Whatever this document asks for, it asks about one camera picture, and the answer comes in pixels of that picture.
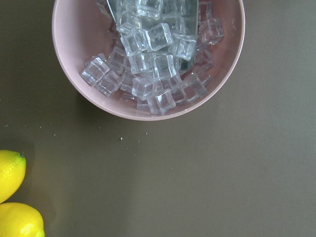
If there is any clear ice cubes pile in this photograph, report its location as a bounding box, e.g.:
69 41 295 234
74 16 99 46
80 0 224 115

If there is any pink bowl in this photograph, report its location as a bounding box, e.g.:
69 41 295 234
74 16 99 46
52 0 245 121

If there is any yellow lemon upper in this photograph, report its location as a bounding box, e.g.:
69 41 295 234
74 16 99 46
0 150 26 203

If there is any yellow lemon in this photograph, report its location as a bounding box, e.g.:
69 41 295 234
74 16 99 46
0 202 45 237
0 150 26 203

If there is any yellow lemon lower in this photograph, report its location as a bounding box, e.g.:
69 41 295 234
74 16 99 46
0 202 45 237

